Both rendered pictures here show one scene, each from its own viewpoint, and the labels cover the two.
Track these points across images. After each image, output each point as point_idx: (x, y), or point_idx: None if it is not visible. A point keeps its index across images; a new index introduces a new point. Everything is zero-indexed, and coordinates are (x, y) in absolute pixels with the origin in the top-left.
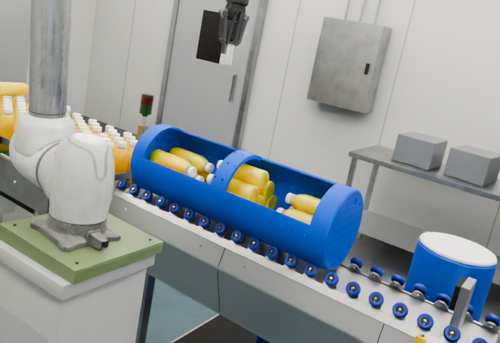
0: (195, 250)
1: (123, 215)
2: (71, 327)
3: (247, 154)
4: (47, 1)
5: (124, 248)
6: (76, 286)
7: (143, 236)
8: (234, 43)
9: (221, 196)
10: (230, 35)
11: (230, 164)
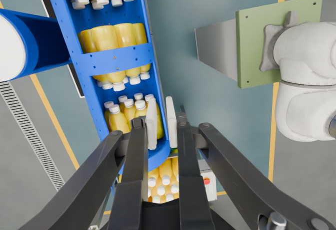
0: (155, 58)
1: (167, 123)
2: None
3: (106, 56)
4: None
5: (272, 12)
6: None
7: (246, 23)
8: (144, 127)
9: (152, 44)
10: (181, 139)
11: (136, 54)
